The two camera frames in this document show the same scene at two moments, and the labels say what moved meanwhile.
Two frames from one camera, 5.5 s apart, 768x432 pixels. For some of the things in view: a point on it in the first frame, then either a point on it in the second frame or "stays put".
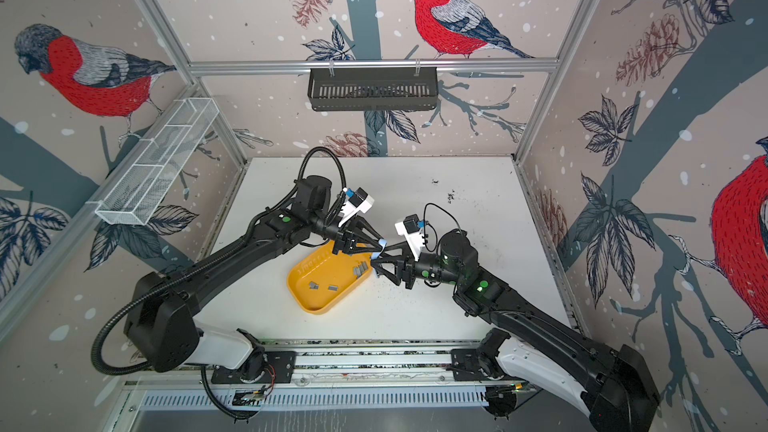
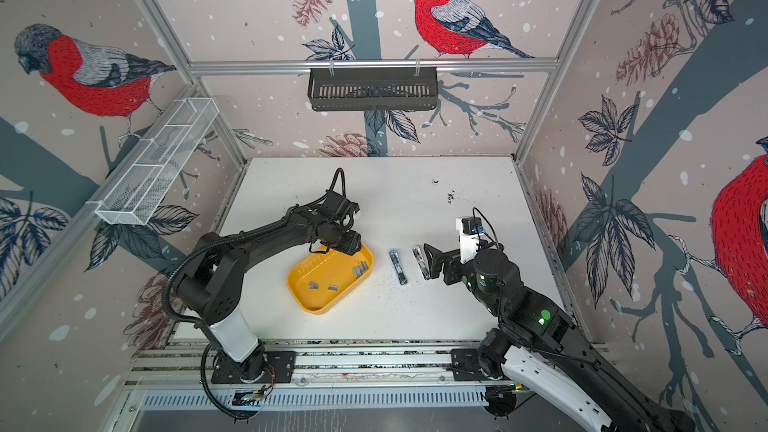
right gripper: x=408 y=269 -> x=453 y=260
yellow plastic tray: x=323 y=280 stays put
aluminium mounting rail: x=325 y=365 stays put
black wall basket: x=373 y=89 stays put
